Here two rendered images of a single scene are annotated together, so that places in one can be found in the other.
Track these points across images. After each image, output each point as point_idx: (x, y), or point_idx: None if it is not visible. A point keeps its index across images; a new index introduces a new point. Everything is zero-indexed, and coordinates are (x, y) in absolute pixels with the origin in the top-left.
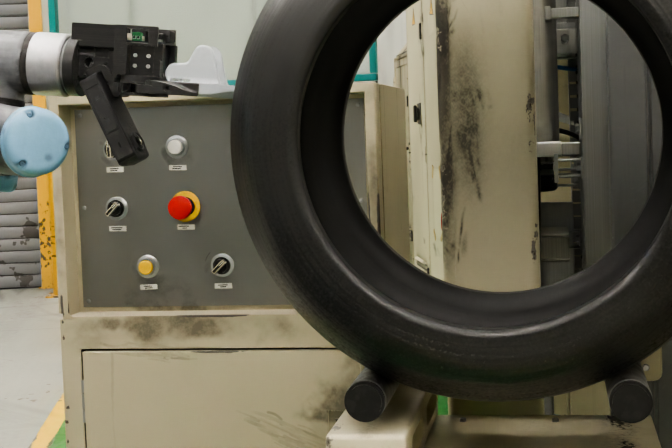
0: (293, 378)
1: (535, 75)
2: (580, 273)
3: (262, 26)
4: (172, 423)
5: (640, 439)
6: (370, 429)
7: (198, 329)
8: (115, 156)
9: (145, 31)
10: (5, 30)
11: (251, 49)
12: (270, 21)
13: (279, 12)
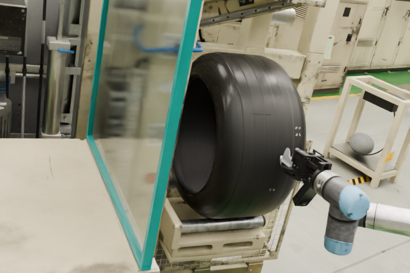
0: None
1: (61, 101)
2: (178, 165)
3: (304, 132)
4: None
5: (173, 200)
6: (254, 228)
7: None
8: (308, 203)
9: (314, 153)
10: (348, 182)
11: (304, 141)
12: (304, 129)
13: (305, 125)
